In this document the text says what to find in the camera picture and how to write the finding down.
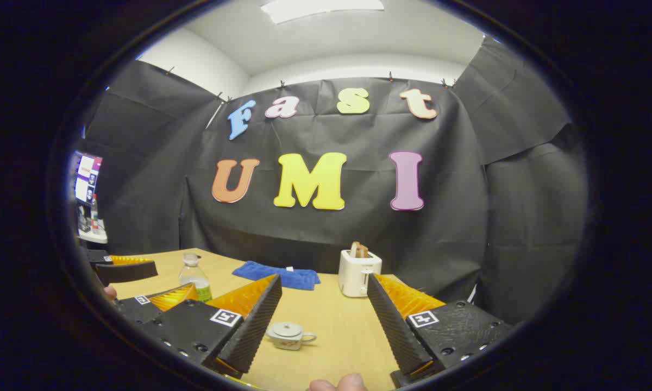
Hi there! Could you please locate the clear green-label water bottle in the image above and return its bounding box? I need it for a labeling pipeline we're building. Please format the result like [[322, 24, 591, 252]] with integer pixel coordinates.
[[178, 253, 213, 302]]

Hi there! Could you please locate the colourful display screen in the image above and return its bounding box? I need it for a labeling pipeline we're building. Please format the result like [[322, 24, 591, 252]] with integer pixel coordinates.
[[74, 153, 103, 205]]

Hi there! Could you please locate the white side table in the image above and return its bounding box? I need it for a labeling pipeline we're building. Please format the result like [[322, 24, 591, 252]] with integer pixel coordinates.
[[78, 218, 109, 244]]

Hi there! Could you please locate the white toaster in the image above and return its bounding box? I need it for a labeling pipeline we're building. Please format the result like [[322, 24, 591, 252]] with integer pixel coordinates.
[[338, 249, 383, 298]]

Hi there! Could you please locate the blue towel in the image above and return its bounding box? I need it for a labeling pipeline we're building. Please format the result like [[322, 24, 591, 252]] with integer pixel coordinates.
[[231, 261, 322, 291]]

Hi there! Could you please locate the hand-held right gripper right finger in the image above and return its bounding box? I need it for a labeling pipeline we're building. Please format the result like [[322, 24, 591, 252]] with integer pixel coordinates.
[[366, 273, 515, 388]]

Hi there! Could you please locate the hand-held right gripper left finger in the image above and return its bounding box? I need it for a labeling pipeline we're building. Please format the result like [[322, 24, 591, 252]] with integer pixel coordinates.
[[140, 273, 283, 381]]

